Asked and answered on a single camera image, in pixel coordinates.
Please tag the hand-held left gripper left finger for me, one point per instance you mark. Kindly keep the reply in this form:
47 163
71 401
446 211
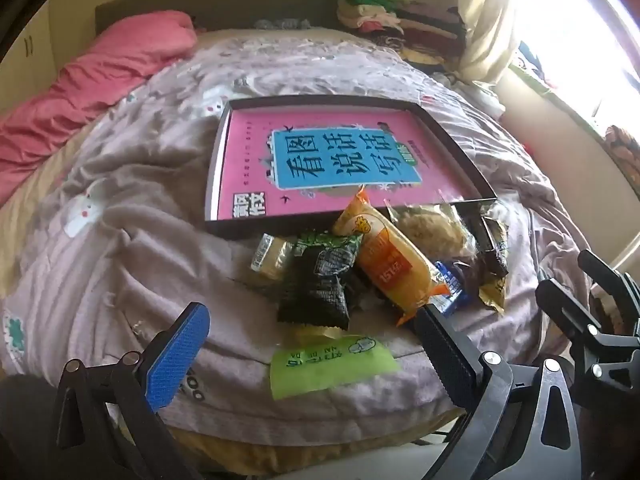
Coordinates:
175 355

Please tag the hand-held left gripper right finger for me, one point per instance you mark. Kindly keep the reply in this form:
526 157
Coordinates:
445 355

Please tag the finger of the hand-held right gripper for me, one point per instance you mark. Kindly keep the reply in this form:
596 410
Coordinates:
622 300
585 340

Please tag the blue biscuit packet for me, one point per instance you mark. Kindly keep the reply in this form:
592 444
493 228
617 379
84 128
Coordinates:
452 292

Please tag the brown chocolate bar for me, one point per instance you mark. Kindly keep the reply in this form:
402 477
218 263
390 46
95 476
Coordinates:
467 272

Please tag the yellow cartoon snack packet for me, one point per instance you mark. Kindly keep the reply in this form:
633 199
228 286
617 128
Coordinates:
495 285

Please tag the orange rice cracker packet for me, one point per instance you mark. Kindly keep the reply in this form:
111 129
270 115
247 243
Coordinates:
395 265

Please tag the light green snack packet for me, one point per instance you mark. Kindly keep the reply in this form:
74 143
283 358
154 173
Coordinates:
325 365

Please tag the clear packet pale cake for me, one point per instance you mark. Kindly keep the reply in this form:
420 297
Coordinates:
435 230

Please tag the small yellow cake packet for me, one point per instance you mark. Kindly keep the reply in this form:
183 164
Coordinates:
270 257

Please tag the dark shallow box tray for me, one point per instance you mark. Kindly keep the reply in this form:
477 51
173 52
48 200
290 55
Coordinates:
235 228

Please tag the black green snack packet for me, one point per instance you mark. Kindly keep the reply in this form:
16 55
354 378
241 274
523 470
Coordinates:
315 285

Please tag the orange patterned cushion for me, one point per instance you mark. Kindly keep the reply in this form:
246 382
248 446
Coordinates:
625 155

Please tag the printed lilac blanket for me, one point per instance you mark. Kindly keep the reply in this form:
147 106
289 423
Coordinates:
150 210

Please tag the pink book blue label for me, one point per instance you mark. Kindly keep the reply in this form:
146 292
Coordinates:
250 170

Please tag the pink quilt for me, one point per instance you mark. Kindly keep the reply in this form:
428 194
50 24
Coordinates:
75 95

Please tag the bright window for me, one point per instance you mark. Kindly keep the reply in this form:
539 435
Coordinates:
575 20

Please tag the cream curtain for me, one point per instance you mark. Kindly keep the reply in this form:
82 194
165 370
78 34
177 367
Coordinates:
485 20

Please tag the pile of folded clothes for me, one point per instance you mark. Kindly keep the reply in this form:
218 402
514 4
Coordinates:
400 25

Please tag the cream wardrobe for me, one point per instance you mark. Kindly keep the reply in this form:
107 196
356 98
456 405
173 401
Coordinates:
25 50

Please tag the dark patterned pillow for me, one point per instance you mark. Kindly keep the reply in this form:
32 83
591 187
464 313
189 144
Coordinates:
280 24

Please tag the grey bed headboard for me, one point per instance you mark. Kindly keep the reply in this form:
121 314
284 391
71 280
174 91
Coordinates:
225 5

